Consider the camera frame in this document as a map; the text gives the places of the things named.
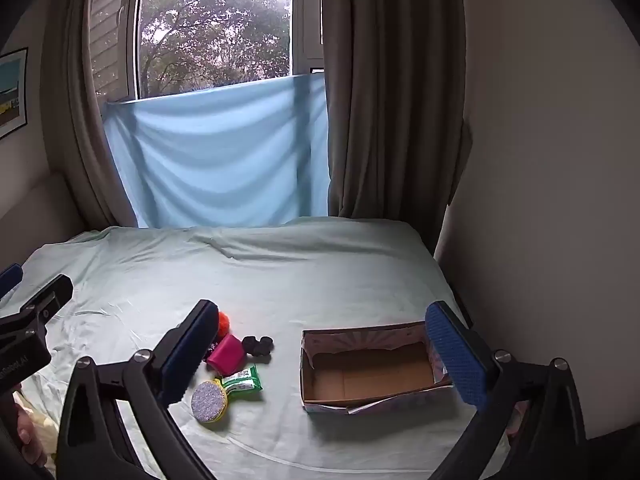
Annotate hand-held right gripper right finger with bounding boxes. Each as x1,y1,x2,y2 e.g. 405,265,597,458
424,300,589,480

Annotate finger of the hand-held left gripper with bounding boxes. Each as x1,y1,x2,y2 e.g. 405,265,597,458
0,263,24,304
0,274,75,342

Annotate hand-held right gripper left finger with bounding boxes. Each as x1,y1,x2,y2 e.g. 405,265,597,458
56,299,221,480

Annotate pink sponge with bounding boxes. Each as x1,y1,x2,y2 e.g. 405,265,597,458
206,334,247,375

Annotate round silver yellow scrubber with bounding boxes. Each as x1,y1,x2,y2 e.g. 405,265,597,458
190,379,232,426

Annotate green tissue packet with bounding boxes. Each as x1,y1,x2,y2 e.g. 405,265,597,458
220,365,264,395

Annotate dark grey sock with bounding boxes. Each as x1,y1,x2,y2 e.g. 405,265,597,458
241,335,276,361

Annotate pink printed cardboard box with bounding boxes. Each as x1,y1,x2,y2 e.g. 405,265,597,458
300,321,456,416

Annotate person's left hand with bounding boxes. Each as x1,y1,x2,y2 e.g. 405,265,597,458
15,396,49,467

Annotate pale yellow cloth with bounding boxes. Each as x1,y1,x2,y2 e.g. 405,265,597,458
20,374,67,457

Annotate pale green bed sheet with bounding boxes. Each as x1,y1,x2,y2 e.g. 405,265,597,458
0,217,512,480

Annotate light blue hanging cloth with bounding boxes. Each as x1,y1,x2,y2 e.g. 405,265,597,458
102,74,331,229

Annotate brown curtain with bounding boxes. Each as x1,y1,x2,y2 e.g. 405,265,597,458
320,0,474,257

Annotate window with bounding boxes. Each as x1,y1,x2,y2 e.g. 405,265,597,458
90,0,326,106

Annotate framed wall picture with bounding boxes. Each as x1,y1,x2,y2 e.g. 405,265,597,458
0,47,30,140

